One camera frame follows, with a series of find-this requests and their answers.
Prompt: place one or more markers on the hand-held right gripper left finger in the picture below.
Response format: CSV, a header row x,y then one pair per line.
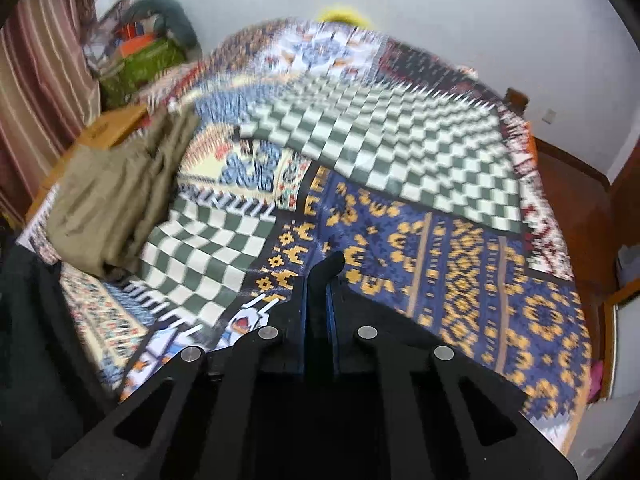
x,y
300,320

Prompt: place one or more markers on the wooden bed post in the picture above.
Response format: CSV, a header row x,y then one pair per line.
x,y
517,100

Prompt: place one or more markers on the orange box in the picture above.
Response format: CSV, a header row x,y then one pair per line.
x,y
137,43

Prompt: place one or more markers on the dark navy pants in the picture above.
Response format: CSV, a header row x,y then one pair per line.
x,y
30,340

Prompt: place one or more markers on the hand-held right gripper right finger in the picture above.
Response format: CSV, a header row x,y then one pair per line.
x,y
332,325

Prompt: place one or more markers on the white storage bag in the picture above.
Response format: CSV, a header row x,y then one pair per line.
x,y
629,265

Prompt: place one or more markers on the yellow object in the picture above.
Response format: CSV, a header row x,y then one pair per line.
x,y
342,14

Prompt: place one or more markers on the wooden headboard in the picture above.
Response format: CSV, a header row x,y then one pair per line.
x,y
110,127

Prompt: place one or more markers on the khaki pants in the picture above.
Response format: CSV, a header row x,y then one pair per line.
x,y
115,195

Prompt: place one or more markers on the grey cushion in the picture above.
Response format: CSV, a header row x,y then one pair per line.
x,y
175,17

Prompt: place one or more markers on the patchwork printed blanket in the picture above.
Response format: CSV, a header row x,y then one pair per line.
x,y
450,280

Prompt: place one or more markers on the green floral bag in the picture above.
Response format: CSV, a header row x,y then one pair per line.
x,y
145,62

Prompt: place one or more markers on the striped pink curtain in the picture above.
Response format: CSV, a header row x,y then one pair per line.
x,y
40,85

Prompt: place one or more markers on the white wall outlet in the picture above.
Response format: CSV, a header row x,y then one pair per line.
x,y
549,116

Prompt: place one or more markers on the wood framed white cabinet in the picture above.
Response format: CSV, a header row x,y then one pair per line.
x,y
622,350

